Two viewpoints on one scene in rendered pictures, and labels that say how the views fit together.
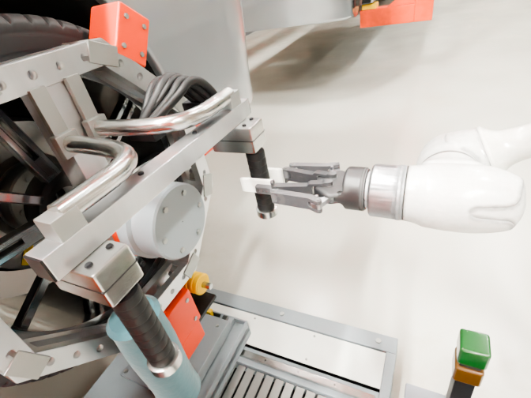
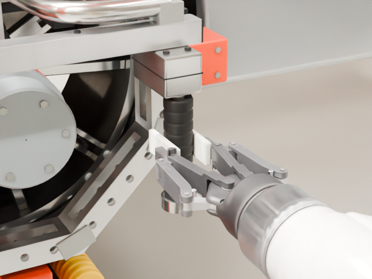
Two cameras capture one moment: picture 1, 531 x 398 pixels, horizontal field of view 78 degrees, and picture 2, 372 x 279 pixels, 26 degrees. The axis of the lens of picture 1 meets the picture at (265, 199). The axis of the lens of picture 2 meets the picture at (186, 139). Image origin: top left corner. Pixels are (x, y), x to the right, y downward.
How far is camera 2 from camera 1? 0.51 m
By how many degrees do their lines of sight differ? 29
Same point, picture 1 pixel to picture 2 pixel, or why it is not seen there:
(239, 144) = (154, 77)
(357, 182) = (244, 195)
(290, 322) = not seen: outside the picture
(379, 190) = (253, 217)
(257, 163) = (169, 115)
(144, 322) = not seen: outside the picture
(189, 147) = (49, 44)
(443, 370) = not seen: outside the picture
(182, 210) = (32, 125)
